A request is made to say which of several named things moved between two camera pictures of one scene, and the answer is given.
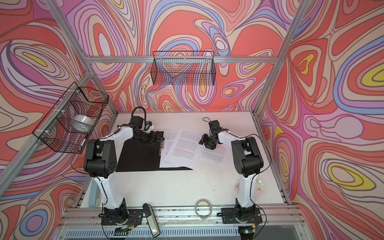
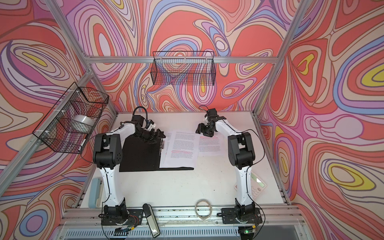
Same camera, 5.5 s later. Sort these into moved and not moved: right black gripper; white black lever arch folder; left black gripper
Moved: right black gripper
Not moved: left black gripper; white black lever arch folder
